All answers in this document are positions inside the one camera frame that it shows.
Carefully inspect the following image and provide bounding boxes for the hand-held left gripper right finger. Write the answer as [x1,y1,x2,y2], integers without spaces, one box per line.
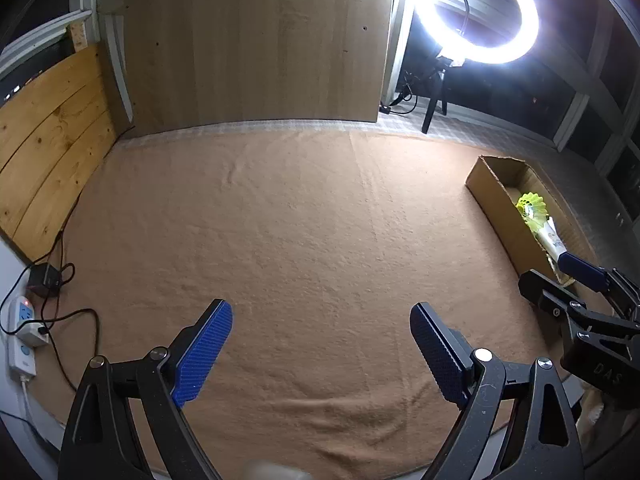
[410,302,586,480]

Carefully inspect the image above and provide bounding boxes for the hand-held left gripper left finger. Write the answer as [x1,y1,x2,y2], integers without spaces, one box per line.
[59,299,233,480]

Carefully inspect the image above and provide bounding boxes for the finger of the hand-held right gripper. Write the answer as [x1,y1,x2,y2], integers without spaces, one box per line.
[557,251,640,321]
[517,270,589,333]

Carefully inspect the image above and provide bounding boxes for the white lotion bottle blue cap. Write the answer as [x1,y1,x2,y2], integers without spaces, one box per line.
[541,219,567,263]

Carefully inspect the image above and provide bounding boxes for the yellow shuttlecock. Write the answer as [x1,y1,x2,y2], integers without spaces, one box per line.
[515,192,549,241]

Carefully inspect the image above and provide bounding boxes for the cardboard box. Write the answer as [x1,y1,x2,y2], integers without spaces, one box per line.
[465,155,601,286]

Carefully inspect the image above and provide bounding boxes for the brown blanket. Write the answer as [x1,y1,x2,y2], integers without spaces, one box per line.
[20,117,601,480]

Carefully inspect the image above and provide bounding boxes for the black power adapter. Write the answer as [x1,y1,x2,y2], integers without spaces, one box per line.
[27,264,63,298]

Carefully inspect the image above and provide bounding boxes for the white power strip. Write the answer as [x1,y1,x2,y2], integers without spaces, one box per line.
[7,297,51,376]

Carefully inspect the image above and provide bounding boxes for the wooden plank panel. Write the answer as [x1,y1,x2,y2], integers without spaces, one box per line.
[0,42,119,251]

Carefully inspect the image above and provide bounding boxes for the black gooseneck phone clamp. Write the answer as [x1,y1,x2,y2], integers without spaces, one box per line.
[442,0,473,56]

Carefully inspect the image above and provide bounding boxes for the light wooden board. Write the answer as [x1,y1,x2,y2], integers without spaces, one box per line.
[97,0,397,133]

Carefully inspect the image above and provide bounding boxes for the black power cable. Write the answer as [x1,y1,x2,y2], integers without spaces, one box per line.
[0,305,101,361]

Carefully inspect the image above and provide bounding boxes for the ring light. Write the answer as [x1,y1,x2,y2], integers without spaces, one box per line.
[410,0,541,66]

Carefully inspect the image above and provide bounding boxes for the white window frame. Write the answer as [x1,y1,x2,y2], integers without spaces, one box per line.
[380,0,416,106]
[0,7,133,131]

